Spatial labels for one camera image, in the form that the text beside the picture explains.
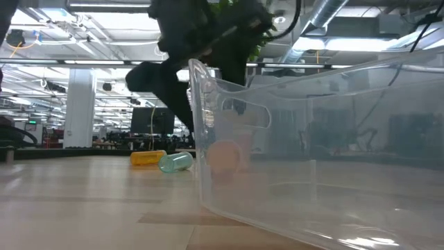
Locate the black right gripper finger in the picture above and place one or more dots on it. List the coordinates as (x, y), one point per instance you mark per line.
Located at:
(163, 83)
(230, 66)

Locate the yellow pill bottle white cap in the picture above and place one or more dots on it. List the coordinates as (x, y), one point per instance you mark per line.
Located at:
(147, 158)

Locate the green pill bottle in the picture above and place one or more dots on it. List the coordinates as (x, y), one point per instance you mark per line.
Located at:
(175, 162)

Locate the wide orange pill bottle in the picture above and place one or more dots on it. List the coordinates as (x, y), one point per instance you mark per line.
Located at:
(223, 157)

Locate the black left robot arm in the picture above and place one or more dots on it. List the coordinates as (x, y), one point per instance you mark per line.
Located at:
(7, 14)

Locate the clear plastic bin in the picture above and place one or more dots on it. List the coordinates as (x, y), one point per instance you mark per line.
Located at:
(312, 215)

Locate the green potted plant white pot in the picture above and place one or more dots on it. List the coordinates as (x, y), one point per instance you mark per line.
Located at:
(257, 52)

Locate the black background monitor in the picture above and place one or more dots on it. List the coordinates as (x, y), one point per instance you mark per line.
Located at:
(145, 121)

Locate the white pillar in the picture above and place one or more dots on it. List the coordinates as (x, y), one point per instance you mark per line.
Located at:
(79, 114)

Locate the black ceiling device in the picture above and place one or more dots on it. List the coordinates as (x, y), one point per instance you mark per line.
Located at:
(15, 37)

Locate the silver ventilation duct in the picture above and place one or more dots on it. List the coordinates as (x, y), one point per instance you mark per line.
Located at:
(322, 14)

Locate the black aluminium table frame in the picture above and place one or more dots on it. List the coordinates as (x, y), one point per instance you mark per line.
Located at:
(62, 152)

